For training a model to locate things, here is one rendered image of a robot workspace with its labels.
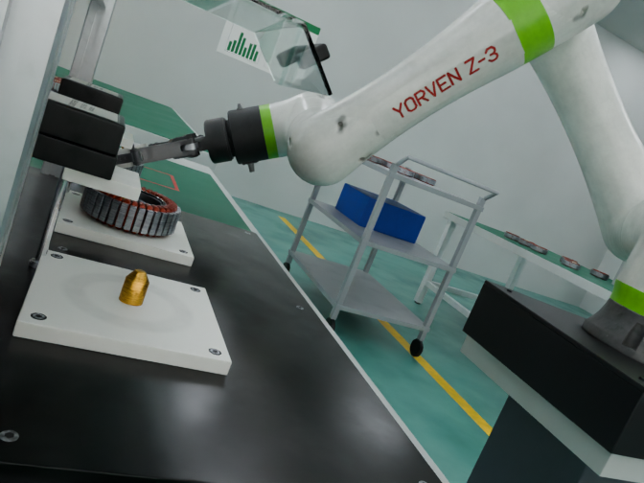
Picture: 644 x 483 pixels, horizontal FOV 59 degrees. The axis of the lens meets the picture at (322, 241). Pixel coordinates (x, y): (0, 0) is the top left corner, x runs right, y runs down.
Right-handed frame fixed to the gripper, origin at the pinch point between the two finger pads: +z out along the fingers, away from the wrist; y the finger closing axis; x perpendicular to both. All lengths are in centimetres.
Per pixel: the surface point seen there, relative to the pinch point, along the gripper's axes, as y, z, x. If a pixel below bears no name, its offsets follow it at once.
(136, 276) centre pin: -55, -15, -8
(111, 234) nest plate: -37.8, -8.6, -6.6
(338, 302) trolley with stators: 174, -44, -96
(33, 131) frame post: -76, -18, 4
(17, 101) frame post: -76, -18, 5
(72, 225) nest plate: -39.3, -5.3, -4.8
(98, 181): -58, -15, 1
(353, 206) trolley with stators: 231, -66, -59
